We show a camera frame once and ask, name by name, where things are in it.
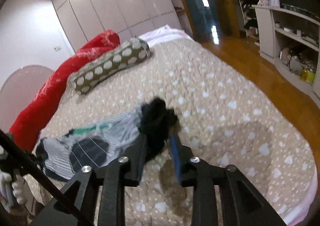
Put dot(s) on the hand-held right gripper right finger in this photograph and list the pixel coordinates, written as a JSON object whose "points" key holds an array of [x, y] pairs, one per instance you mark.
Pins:
{"points": [[175, 158]]}

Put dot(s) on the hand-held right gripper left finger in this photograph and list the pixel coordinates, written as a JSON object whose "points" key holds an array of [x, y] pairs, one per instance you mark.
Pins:
{"points": [[139, 158]]}

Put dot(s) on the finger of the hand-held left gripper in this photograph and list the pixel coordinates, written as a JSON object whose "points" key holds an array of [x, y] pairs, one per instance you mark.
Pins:
{"points": [[37, 172]]}

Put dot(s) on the grey striped pants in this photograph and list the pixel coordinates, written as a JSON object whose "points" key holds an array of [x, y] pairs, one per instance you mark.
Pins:
{"points": [[117, 131]]}

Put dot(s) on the person's left hand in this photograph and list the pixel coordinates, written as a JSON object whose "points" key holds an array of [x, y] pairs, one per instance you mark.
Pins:
{"points": [[18, 192]]}

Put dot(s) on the pink arched headboard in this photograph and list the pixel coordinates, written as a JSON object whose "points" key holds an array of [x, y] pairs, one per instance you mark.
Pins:
{"points": [[20, 91]]}

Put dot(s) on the bed with beige quilt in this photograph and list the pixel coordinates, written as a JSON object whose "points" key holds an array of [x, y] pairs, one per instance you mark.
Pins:
{"points": [[212, 106]]}

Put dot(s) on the red blanket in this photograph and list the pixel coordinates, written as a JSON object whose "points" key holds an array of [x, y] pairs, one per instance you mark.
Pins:
{"points": [[50, 91]]}

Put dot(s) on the green dotted pillow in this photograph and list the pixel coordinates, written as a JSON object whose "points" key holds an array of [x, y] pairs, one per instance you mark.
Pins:
{"points": [[110, 63]]}

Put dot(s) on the white bed sheet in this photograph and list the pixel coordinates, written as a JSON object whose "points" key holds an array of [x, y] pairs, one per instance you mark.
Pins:
{"points": [[162, 33]]}

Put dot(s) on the dark door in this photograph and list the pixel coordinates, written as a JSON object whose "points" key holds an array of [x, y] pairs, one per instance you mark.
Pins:
{"points": [[195, 16]]}

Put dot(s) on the yellow container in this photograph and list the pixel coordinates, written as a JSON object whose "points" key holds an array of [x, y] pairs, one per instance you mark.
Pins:
{"points": [[308, 76]]}

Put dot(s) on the white shelf unit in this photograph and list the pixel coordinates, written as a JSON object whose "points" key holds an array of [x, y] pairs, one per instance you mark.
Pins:
{"points": [[267, 31]]}

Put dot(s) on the white glossy wardrobe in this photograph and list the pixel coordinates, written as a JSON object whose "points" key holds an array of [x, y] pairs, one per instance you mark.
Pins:
{"points": [[105, 4]]}

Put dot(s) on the purple table clock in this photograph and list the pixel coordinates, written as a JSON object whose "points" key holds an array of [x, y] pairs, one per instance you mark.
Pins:
{"points": [[274, 0]]}

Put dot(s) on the wall switch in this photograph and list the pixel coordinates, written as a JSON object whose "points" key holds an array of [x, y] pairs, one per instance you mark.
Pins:
{"points": [[57, 48]]}

